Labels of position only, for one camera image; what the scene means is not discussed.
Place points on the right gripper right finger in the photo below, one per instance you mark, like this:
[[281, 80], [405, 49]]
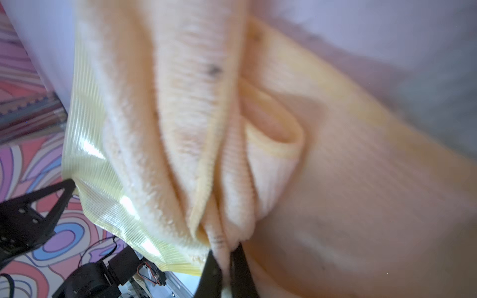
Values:
[[242, 284]]

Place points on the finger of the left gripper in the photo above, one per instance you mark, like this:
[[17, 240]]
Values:
[[23, 229]]

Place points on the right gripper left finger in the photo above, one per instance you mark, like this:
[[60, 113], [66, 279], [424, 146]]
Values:
[[210, 284]]

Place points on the yellow document bag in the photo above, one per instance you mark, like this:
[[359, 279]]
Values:
[[97, 185]]

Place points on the yellow wiping cloth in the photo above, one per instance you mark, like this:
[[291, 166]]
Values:
[[224, 133]]

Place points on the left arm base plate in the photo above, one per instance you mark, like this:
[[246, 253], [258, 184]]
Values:
[[102, 280]]

